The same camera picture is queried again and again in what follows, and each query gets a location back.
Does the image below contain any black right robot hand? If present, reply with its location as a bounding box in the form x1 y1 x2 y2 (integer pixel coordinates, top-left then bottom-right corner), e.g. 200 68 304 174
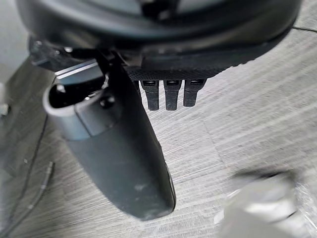
14 0 306 222

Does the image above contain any silver robot leg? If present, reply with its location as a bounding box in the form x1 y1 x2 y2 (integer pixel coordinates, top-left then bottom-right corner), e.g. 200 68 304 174
214 166 317 238

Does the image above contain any thin grey cable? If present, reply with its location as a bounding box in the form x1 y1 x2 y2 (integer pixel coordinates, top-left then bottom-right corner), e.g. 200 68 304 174
0 161 55 238

